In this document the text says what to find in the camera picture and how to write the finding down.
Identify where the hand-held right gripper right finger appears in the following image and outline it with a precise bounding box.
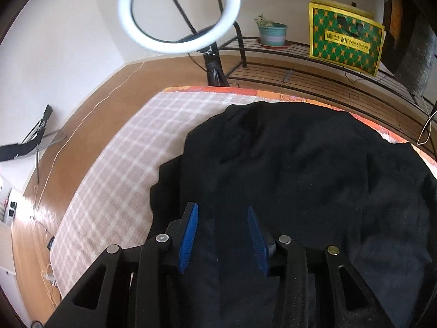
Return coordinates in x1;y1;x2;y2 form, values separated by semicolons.
247;206;410;328

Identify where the white ring light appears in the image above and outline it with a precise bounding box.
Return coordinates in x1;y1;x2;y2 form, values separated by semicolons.
118;0;242;55

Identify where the white power strip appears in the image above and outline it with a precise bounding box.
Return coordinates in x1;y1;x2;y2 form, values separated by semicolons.
0;178;21;226

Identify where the teal plant pot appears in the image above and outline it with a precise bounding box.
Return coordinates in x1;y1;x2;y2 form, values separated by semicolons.
254;14;294;48

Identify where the black tripod stand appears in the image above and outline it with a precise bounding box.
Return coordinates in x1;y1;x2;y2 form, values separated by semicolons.
167;0;233;87

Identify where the black metal wire rack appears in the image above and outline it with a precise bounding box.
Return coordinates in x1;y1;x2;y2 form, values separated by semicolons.
218;20;437;151

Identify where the thin white hanging cable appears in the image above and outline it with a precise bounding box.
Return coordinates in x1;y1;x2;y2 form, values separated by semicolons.
417;101;437;146

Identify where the white floor cable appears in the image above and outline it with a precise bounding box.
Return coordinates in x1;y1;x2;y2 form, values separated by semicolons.
32;61;146;212

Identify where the grey knit cloth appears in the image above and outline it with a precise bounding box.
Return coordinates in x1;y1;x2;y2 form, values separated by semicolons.
394;17;437;98

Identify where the checked beige blanket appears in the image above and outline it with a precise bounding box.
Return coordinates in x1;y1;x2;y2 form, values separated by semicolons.
49;90;267;303

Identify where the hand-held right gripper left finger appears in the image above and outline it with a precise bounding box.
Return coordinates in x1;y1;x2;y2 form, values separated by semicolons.
44;202;199;328

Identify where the black garment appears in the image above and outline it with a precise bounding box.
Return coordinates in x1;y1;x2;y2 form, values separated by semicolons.
150;102;437;328

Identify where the orange cloth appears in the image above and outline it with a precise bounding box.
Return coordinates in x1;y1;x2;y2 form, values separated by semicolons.
389;0;405;42

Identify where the green yellow cardboard box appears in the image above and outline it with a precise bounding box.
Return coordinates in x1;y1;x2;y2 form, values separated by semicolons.
308;0;386;76

